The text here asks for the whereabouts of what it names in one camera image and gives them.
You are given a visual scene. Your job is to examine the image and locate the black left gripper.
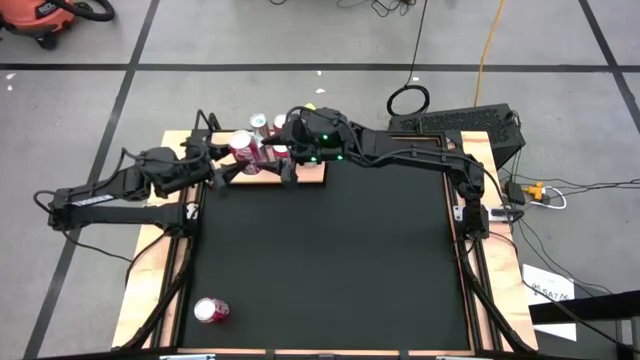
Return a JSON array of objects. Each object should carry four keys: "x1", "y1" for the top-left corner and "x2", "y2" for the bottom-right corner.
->
[{"x1": 157, "y1": 142, "x2": 251, "y2": 196}]

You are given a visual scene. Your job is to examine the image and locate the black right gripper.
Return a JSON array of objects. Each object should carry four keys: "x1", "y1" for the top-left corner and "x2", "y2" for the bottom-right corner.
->
[{"x1": 260, "y1": 106, "x2": 353, "y2": 187}]

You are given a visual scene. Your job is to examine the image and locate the red Coca-Cola can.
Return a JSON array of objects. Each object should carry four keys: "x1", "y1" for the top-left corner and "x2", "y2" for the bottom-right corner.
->
[
  {"x1": 227, "y1": 129, "x2": 262, "y2": 177},
  {"x1": 192, "y1": 296, "x2": 232, "y2": 325}
]

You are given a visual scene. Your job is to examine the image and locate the black perforated computer case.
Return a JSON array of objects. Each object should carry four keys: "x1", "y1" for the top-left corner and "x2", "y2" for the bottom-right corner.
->
[{"x1": 387, "y1": 102, "x2": 527, "y2": 155}]

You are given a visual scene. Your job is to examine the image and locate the black power adapter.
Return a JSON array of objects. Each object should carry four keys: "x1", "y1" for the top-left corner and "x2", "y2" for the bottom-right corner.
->
[{"x1": 503, "y1": 179, "x2": 526, "y2": 206}]

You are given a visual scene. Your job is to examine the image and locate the orange shop vacuum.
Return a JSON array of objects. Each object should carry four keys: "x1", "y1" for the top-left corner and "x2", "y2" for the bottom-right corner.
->
[{"x1": 0, "y1": 0, "x2": 77, "y2": 51}]

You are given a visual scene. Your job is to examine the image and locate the white paper sign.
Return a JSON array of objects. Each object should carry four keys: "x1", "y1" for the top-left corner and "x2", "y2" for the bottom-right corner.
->
[{"x1": 521, "y1": 262, "x2": 577, "y2": 342}]

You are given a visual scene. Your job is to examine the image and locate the black beam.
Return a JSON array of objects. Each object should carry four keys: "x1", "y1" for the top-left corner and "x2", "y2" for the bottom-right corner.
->
[{"x1": 527, "y1": 288, "x2": 640, "y2": 326}]

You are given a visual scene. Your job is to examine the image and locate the wooden shelf black metal frame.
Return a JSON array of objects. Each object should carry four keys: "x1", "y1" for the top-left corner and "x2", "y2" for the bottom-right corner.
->
[{"x1": 193, "y1": 107, "x2": 329, "y2": 186}]

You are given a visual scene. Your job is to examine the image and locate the black hanging cable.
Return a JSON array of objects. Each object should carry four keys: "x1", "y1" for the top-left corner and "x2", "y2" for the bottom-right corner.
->
[{"x1": 385, "y1": 0, "x2": 432, "y2": 119}]

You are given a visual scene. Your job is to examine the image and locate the black aluminium table frame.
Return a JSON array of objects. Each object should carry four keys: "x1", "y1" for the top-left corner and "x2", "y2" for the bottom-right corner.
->
[{"x1": 112, "y1": 127, "x2": 539, "y2": 360}]

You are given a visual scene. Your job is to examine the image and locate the black vacuum hose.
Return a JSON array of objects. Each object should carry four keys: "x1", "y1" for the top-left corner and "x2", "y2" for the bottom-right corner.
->
[{"x1": 49, "y1": 0, "x2": 116, "y2": 24}]

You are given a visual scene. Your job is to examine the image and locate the yellow power cable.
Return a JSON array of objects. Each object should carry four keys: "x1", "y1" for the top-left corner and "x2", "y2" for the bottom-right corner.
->
[{"x1": 472, "y1": 0, "x2": 508, "y2": 108}]

